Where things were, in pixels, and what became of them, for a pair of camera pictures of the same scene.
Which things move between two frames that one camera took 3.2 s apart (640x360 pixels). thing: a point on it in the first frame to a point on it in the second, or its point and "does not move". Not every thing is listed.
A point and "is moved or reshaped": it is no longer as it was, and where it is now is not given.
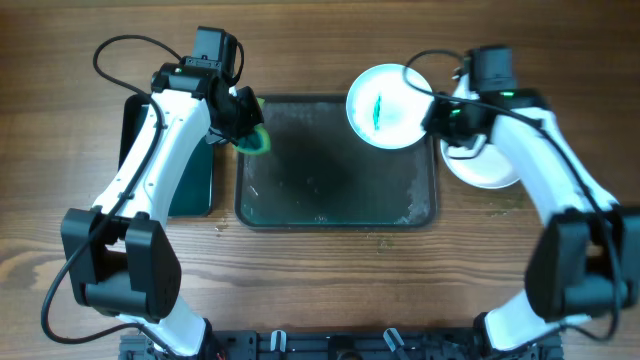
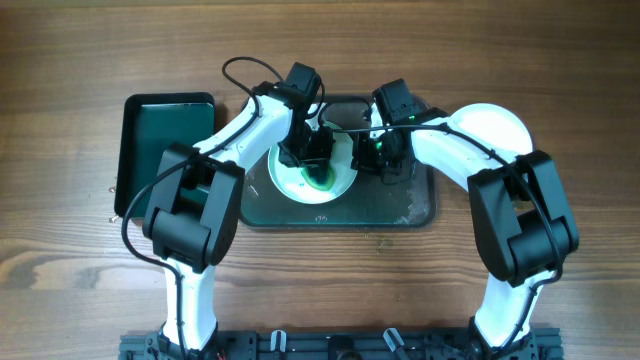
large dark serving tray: (320, 174) does not move
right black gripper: (441, 120) to (373, 157)
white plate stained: (384, 109) to (293, 184)
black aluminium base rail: (341, 344) does not move
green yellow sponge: (256, 142) is moved or reshaped
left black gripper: (248, 113) to (310, 151)
